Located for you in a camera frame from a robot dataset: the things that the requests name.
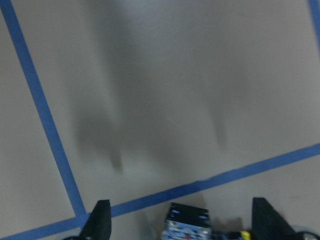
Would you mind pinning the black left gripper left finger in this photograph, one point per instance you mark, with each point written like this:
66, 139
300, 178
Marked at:
99, 223

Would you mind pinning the green push button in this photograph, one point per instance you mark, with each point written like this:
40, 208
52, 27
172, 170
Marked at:
184, 222

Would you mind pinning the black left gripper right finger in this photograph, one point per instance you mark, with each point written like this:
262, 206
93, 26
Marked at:
268, 224

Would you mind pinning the yellow push button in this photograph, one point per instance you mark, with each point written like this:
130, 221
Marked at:
236, 235

